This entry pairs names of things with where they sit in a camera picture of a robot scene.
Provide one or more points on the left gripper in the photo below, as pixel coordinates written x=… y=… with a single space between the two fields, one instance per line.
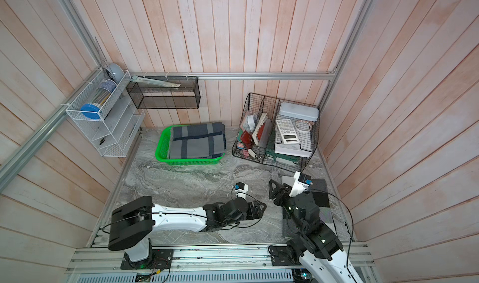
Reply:
x=260 y=212

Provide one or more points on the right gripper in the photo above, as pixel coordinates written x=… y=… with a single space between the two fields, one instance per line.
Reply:
x=282 y=190

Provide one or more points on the black white grey checked scarf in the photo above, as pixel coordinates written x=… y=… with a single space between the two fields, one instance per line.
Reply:
x=318 y=188

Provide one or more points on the grey blue plaid scarf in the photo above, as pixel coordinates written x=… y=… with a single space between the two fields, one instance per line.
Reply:
x=202 y=141

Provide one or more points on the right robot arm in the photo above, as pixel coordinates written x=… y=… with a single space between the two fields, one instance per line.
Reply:
x=315 y=247

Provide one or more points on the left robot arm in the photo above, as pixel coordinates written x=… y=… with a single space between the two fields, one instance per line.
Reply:
x=132 y=223

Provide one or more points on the green plastic basket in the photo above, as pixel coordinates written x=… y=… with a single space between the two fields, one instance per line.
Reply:
x=161 y=152

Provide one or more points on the white ruler on mesh basket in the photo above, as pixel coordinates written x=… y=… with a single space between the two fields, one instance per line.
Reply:
x=154 y=82

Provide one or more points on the white flat box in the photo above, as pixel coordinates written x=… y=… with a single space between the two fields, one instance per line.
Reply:
x=304 y=149

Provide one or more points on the white calculator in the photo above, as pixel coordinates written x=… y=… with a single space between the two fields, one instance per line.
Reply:
x=287 y=131

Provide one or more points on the red notebook in organizer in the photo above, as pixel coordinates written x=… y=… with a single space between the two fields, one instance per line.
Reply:
x=246 y=140

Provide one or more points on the white tape roll in organizer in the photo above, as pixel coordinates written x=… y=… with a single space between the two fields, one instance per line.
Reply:
x=249 y=122

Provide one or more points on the roll of clear tape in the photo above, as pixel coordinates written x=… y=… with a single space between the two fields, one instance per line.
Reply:
x=303 y=126

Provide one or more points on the white plastic lidded container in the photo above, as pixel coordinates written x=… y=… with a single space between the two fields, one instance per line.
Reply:
x=302 y=112

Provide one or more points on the grey round disc on shelf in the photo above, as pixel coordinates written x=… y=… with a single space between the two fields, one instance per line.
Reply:
x=115 y=72

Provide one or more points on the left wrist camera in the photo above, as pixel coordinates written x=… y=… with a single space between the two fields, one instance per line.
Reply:
x=240 y=190

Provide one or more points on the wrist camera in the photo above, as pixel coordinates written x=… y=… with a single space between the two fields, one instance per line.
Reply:
x=240 y=190
x=302 y=183

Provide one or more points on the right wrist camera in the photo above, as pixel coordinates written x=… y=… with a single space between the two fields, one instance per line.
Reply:
x=302 y=183

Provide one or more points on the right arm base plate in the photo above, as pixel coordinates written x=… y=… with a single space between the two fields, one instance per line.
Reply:
x=281 y=256

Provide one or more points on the black wire desk organizer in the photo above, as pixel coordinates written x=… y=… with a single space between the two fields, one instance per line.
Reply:
x=277 y=132

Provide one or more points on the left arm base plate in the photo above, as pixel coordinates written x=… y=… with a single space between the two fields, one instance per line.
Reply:
x=157 y=259

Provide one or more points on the black mesh wall basket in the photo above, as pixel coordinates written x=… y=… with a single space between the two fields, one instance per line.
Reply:
x=145 y=96

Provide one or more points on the aluminium front rail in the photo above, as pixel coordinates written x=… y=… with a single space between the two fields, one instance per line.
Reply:
x=229 y=263

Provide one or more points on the white wire wall shelf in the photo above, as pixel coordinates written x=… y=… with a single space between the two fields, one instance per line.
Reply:
x=113 y=134

